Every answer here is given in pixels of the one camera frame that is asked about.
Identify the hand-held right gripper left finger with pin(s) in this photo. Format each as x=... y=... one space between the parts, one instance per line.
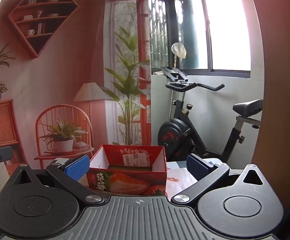
x=76 y=168

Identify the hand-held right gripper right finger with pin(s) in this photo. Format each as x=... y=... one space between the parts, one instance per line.
x=197 y=166

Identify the red strawberry print cardboard box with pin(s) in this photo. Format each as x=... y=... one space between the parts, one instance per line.
x=125 y=182

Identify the black exercise bike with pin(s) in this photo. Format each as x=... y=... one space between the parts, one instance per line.
x=180 y=130

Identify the brown wooden board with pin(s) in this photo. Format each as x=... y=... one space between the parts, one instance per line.
x=277 y=92

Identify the white bag covered stand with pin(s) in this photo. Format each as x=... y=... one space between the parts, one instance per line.
x=179 y=49

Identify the dark framed window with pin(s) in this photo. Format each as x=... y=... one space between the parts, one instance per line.
x=225 y=30

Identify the printed room scene wall poster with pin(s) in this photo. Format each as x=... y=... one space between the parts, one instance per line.
x=60 y=67

